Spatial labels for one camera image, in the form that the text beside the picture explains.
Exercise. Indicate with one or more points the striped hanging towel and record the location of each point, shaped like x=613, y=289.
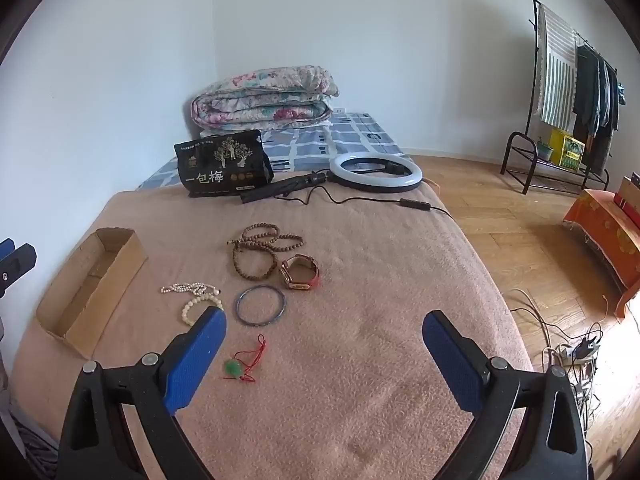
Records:
x=555, y=70

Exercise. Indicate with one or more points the white power strip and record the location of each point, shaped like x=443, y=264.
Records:
x=575, y=352

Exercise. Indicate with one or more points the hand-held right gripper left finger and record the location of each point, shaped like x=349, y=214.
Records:
x=195, y=360

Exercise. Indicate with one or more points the orange patterned cloth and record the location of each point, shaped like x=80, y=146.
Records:
x=600, y=230

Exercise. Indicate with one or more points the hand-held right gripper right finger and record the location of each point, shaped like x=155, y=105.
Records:
x=450, y=365

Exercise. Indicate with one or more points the pink blanket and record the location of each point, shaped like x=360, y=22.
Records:
x=350, y=360

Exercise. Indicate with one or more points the brown cardboard box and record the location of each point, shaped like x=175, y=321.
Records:
x=631, y=200

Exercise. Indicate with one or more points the yellow box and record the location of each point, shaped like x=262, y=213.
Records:
x=567, y=150

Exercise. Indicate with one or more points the black metal clothes rack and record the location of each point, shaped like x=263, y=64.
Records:
x=515, y=140

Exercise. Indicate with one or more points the blue checked bedsheet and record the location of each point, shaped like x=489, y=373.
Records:
x=350, y=135

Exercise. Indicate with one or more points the black folded tripod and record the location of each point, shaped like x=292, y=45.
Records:
x=280, y=187

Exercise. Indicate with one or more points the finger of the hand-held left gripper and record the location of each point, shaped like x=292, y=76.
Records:
x=17, y=265
x=6, y=247

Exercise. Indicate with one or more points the folded floral quilt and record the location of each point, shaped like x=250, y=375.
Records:
x=260, y=95

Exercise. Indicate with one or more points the black snack bag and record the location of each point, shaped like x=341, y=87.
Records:
x=220, y=165

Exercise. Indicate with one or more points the dark hanging clothes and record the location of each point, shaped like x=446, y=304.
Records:
x=595, y=95

